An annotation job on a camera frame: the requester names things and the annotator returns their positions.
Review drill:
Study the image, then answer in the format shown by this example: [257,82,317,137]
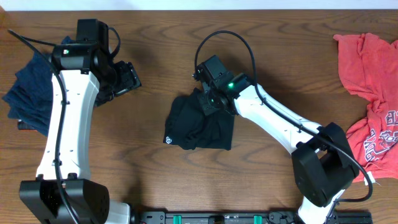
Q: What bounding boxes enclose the black t-shirt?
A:
[163,88,234,151]

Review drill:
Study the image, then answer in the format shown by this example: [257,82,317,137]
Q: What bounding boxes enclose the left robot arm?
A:
[19,19,141,223]

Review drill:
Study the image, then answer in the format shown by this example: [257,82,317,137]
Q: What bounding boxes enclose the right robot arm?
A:
[193,55,359,223]

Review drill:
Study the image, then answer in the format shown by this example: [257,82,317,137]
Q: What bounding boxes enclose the folded navy blue garment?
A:
[2,53,53,136]

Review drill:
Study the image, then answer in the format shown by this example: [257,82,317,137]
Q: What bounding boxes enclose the dark folded garment under stack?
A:
[17,119,35,131]

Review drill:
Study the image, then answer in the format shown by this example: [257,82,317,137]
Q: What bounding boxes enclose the red t-shirt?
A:
[333,33,397,182]

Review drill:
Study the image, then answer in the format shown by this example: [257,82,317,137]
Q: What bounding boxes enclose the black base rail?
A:
[130,211,373,224]

